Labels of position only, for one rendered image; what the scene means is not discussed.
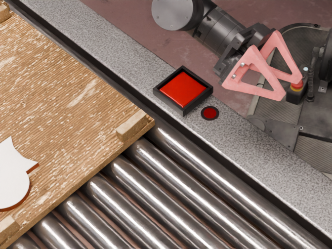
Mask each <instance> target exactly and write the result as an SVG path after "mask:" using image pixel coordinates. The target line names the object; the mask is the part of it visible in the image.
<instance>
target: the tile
mask: <svg viewBox="0 0 332 249"><path fill-rule="evenodd" d="M39 166H40V165H39V163H38V162H35V161H31V160H29V159H26V158H24V157H23V156H22V155H20V154H19V153H18V152H17V151H16V150H15V148H14V145H13V139H12V137H11V136H10V137H9V138H7V139H6V140H5V141H3V142H2V143H1V144H0V212H4V211H9V210H12V209H15V208H17V207H18V206H20V205H21V204H22V203H23V202H24V201H25V200H26V199H27V197H28V195H29V193H30V190H31V182H30V179H29V177H28V174H29V173H30V172H32V171H33V170H35V169H36V168H37V167H39Z"/></svg>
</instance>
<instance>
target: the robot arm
mask: <svg viewBox="0 0 332 249"><path fill-rule="evenodd" d="M151 12H152V16H153V18H154V20H155V22H156V23H157V24H158V25H159V26H160V27H161V28H163V29H165V30H169V31H185V32H187V33H188V34H189V35H190V36H192V37H193V38H194V39H195V40H197V41H198V42H199V43H201V44H202V45H203V46H204V47H206V48H207V49H208V50H210V51H211V52H212V53H213V54H215V55H216V56H217V57H218V58H219V60H218V61H217V63H216V64H215V66H214V67H213V69H212V70H213V71H214V72H215V74H216V75H217V76H218V77H219V78H221V79H220V81H219V82H218V83H219V84H220V85H221V86H223V87H224V88H225V89H229V90H234V91H239V92H244V93H249V94H253V95H258V96H261V97H265V98H269V99H273V100H276V101H281V100H282V98H283V97H284V96H285V94H286V92H285V90H284V89H283V87H282V86H281V84H280V82H279V81H278V79H281V80H284V81H288V82H290V83H294V84H298V83H299V82H300V80H301V79H302V77H303V76H302V74H301V72H300V70H299V69H298V67H297V65H296V63H295V61H294V60H293V58H292V56H291V54H290V52H289V50H288V48H287V45H286V43H285V41H284V39H283V37H282V35H281V33H280V32H279V31H277V30H276V29H275V28H272V29H269V28H268V27H266V26H265V25H264V24H260V23H259V22H258V23H256V24H254V25H252V26H250V27H248V28H246V27H245V26H244V25H243V24H241V23H240V22H239V21H237V20H236V19H235V18H233V17H232V16H231V15H229V14H228V13H227V12H226V11H224V10H223V9H222V8H220V7H218V6H217V5H216V4H215V3H214V2H212V1H211V0H153V1H152V6H151ZM275 47H277V48H278V50H279V52H280V53H281V55H282V57H283V58H284V60H285V62H286V63H287V65H288V67H289V68H290V70H291V72H292V75H291V74H288V73H285V72H282V71H280V70H277V69H275V68H273V67H270V66H268V64H267V62H266V59H267V58H268V57H269V55H270V54H271V52H272V51H273V50H274V48H275ZM249 68H250V69H251V70H254V71H257V72H260V73H262V75H263V76H264V77H265V78H266V79H267V80H268V82H269V83H270V85H271V86H272V88H273V89H274V91H270V90H267V89H263V88H260V87H257V86H254V85H251V84H247V83H243V82H241V79H242V77H243V76H244V74H245V73H246V72H247V70H248V69H249ZM277 78H278V79H277Z"/></svg>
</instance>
